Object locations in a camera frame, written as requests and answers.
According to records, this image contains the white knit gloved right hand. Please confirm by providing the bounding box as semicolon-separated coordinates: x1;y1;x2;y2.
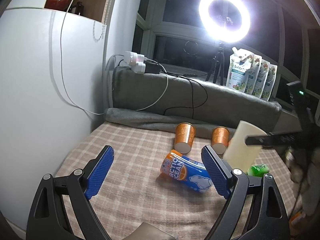
285;147;319;217

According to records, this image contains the white bead curtain chain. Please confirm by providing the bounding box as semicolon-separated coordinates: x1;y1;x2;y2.
92;19;107;43

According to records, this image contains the orange paper cup left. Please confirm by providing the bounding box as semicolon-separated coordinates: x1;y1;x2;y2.
174;122;196;154

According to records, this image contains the black power cable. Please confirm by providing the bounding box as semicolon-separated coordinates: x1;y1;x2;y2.
117;57;209;119

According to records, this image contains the orange paper cup right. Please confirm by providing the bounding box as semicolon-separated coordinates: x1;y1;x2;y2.
211;126;229;154

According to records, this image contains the dark small bottle on shelf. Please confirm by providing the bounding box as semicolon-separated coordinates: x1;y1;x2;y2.
68;2;84;16

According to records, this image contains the white charging cable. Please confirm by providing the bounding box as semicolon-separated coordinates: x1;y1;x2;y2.
58;0;169;116

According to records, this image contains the white refill pouch front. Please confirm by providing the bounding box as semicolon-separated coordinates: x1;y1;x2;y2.
226;47;254;93

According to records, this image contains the green tea drink carton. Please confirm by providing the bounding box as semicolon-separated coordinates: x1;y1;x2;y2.
247;164;270;177

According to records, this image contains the orange paper cup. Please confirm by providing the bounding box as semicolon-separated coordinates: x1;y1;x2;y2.
174;122;196;154
211;126;229;154

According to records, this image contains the pink plaid table cloth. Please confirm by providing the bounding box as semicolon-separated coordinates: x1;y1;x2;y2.
55;121;296;240

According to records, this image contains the white refill pouch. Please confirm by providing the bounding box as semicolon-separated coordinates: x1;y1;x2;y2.
245;54;263;95
226;47;254;93
252;60;270;98
261;64;278;101

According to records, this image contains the white power strip with plugs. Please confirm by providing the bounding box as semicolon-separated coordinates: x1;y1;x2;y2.
124;51;146;74

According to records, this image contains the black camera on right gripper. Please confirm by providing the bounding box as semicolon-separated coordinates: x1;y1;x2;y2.
286;81;308;111

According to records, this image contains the black tripod stand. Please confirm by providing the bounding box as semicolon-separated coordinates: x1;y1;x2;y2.
206;42;225;86

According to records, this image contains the cream plastic cup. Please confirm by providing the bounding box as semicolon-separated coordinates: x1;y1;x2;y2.
223;120;267;173

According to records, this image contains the black power adapter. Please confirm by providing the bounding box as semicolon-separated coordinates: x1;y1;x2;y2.
145;62;161;74

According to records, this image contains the bright ring light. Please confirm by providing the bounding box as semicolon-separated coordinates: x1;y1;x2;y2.
199;0;251;43

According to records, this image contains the blue orange Arctic Ocean can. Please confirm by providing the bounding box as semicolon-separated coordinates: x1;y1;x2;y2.
160;150;213;193

